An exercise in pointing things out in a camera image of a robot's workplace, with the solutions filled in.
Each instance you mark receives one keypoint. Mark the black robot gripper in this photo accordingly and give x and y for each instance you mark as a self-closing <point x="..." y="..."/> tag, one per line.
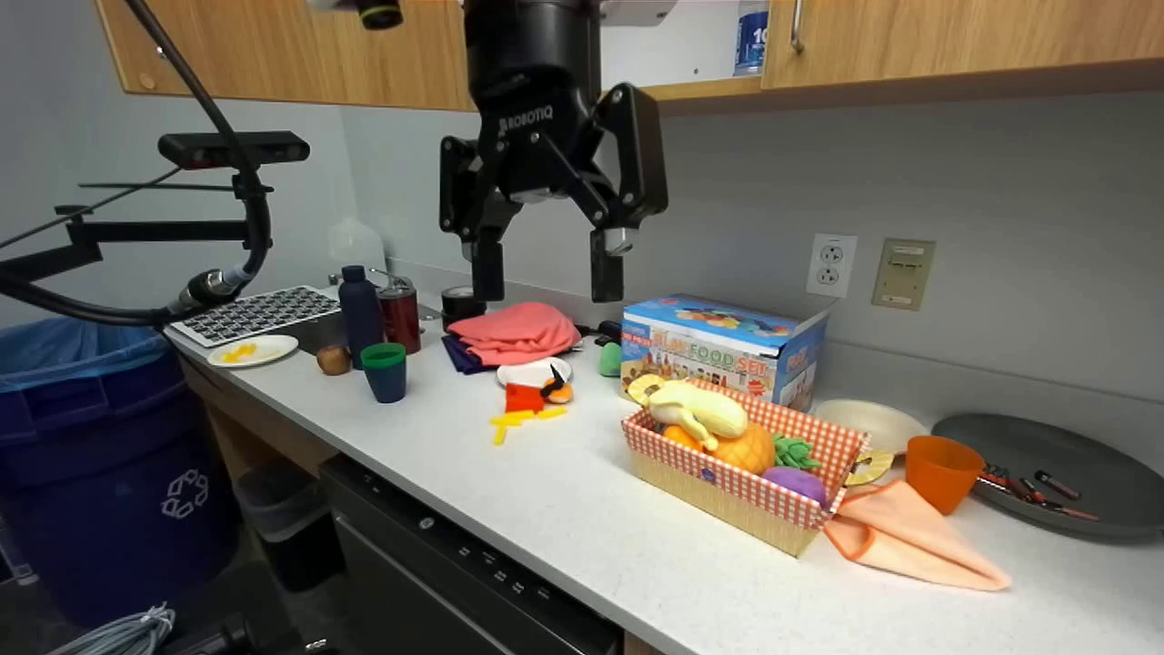
<point x="547" y="127"/>

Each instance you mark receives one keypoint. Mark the wooden cabinet door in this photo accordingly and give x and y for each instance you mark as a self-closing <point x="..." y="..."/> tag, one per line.
<point x="884" y="40"/>
<point x="295" y="53"/>

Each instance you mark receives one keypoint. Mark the coral pink cloth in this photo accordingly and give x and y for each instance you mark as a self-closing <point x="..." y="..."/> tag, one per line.
<point x="518" y="331"/>

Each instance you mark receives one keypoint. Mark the green sponge toy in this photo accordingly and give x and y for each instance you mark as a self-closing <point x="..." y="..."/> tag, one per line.
<point x="610" y="362"/>

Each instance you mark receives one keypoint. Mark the dark blue cloth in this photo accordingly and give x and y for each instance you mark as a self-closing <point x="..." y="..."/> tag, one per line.
<point x="460" y="353"/>

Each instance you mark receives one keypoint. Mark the red fries toy box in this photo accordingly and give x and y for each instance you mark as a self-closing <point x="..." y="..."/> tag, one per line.
<point x="533" y="389"/>

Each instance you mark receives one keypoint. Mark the dark red can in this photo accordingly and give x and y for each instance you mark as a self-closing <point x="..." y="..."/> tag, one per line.
<point x="402" y="314"/>

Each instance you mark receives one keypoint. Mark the blue cup with green rim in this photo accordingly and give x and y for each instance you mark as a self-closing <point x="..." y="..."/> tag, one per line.
<point x="388" y="370"/>

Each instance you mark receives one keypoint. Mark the dark blue bottle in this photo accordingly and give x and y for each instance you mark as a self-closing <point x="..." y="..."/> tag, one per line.
<point x="357" y="309"/>

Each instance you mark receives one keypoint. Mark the yellow toy banana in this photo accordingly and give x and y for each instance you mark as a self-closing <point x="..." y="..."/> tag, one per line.
<point x="705" y="414"/>

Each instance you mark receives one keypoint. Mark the brown egg toy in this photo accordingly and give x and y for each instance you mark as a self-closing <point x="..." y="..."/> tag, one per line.
<point x="331" y="362"/>

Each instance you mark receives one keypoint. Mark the blue toy food box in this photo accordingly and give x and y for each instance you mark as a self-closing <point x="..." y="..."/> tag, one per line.
<point x="757" y="353"/>

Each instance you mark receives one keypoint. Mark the checkerboard calibration board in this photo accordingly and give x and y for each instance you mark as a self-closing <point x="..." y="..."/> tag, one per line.
<point x="257" y="314"/>

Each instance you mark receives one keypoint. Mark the white plate with yellow food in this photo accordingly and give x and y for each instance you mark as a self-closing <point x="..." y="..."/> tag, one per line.
<point x="254" y="349"/>

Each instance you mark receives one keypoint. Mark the black dishwasher front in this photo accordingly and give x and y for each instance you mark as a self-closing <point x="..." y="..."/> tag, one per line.
<point x="427" y="588"/>

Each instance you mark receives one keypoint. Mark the white bowl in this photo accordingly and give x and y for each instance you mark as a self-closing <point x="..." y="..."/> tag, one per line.
<point x="878" y="423"/>

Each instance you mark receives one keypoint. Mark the peach folded napkin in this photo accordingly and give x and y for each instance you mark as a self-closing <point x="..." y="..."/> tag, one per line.
<point x="891" y="530"/>

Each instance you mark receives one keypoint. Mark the orange plastic cup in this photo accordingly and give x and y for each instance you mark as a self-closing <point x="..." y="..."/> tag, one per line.
<point x="942" y="471"/>

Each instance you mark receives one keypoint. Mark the blue recycling bin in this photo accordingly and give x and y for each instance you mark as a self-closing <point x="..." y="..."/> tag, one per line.
<point x="106" y="468"/>

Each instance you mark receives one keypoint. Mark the white wall outlet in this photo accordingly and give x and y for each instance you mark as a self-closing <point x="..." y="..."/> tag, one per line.
<point x="830" y="262"/>

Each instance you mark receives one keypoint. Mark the beige wall switch plate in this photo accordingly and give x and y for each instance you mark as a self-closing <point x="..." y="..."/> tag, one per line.
<point x="905" y="273"/>

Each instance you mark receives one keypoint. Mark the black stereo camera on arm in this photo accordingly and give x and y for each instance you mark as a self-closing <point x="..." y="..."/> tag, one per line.
<point x="217" y="150"/>

